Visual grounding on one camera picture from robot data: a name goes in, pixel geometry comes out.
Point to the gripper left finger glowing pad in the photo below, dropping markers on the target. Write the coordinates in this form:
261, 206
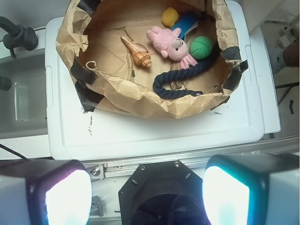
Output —
44, 192

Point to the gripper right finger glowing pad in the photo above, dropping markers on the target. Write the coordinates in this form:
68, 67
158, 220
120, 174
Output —
252, 189

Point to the orange spiral sea shell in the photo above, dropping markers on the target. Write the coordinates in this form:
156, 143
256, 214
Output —
140, 54

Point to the clear plastic storage bin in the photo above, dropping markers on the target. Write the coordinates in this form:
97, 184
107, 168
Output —
23, 95

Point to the white plastic bin lid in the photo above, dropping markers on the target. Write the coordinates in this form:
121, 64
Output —
250, 112

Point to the crumpled brown paper bag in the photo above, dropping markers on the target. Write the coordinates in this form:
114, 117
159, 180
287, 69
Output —
105, 76

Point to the green knitted ball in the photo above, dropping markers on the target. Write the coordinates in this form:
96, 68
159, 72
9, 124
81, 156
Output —
201, 47

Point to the pink plush toy animal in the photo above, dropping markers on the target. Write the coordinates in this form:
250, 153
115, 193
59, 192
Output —
169, 45

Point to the blue cylindrical toy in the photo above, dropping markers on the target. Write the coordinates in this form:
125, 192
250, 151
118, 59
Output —
186, 23

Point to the yellow rubber duck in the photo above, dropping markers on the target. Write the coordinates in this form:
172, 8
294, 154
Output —
169, 17

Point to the aluminium frame rail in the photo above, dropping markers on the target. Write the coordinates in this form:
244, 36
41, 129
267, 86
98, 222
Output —
101, 169

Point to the black octagonal mount plate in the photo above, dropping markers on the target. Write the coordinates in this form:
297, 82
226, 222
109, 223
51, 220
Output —
166, 193

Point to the dark grey clamp handle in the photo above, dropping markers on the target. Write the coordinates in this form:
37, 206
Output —
18, 36

